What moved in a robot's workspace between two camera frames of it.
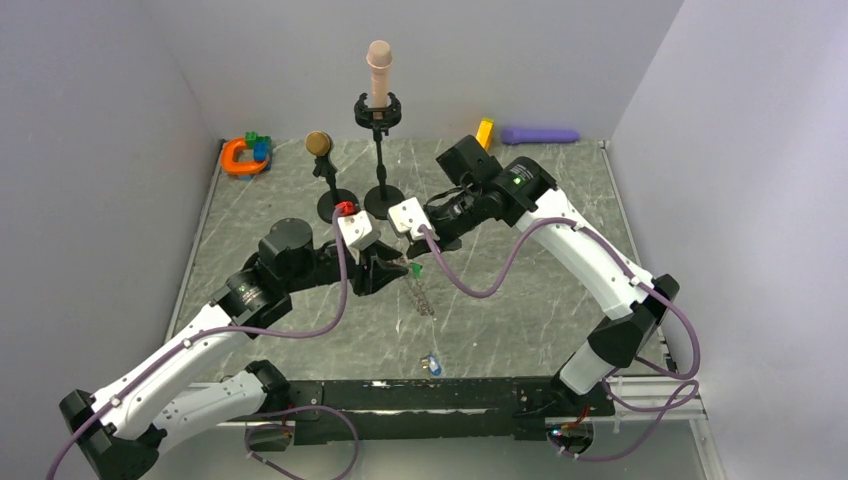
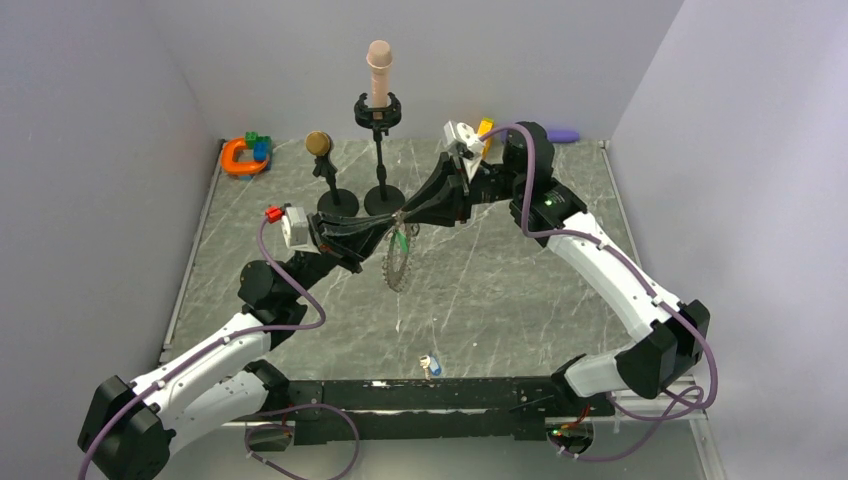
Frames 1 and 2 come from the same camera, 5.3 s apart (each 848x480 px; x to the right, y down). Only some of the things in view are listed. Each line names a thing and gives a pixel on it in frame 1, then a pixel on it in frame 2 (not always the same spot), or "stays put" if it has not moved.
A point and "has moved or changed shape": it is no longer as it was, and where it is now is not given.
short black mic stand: (327, 201) stays put
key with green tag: (417, 269) to (400, 242)
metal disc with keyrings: (423, 305) has moved or changed shape
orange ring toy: (227, 156) stays put
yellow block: (485, 133) stays put
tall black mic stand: (383, 202) stays put
